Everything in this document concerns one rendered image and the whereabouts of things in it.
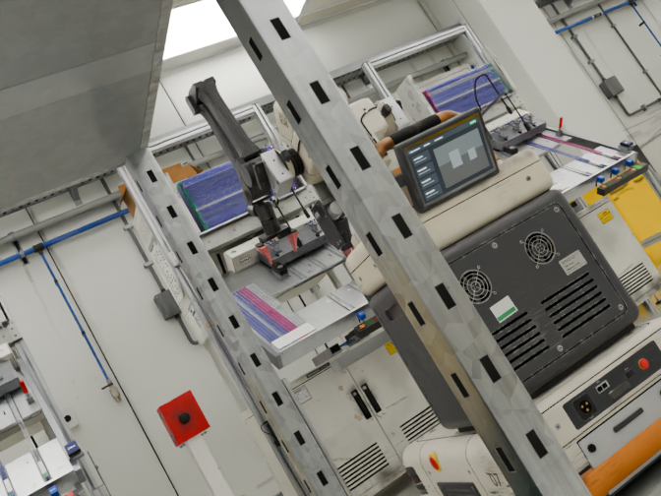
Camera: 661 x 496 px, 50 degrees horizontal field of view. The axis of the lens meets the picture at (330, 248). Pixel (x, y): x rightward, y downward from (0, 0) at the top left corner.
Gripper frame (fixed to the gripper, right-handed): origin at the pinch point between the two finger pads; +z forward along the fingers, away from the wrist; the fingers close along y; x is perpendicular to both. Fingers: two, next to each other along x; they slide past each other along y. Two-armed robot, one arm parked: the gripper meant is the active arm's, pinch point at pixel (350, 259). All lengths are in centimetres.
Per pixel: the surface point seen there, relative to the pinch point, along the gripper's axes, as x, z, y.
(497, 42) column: -173, -20, -273
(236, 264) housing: -32, -7, 40
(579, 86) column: -129, 25, -312
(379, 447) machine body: 39, 64, 30
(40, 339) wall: -177, 48, 119
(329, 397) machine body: 22, 41, 38
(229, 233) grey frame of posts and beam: -42, -18, 35
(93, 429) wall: -140, 98, 115
